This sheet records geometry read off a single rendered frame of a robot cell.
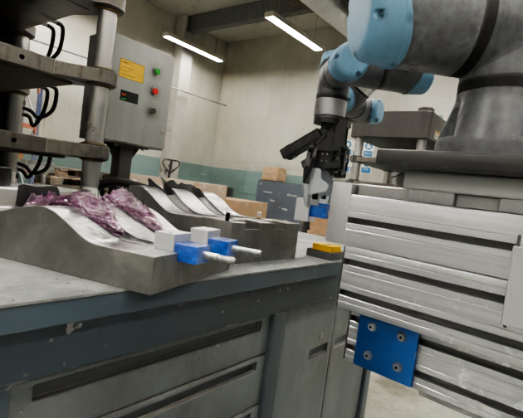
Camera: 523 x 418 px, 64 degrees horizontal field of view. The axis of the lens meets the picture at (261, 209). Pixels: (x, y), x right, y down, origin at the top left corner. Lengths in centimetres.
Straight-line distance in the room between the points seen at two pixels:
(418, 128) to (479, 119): 435
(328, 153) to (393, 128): 404
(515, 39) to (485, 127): 10
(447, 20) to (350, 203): 25
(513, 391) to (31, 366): 61
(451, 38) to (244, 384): 82
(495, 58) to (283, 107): 865
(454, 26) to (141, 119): 140
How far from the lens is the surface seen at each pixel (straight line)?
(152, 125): 180
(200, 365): 90
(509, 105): 57
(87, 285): 65
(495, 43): 58
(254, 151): 944
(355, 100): 123
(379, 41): 54
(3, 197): 90
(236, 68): 1035
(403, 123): 498
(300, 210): 99
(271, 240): 99
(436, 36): 55
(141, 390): 82
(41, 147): 151
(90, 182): 152
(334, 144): 97
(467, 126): 56
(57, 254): 72
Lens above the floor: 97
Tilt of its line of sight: 3 degrees down
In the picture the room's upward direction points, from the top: 7 degrees clockwise
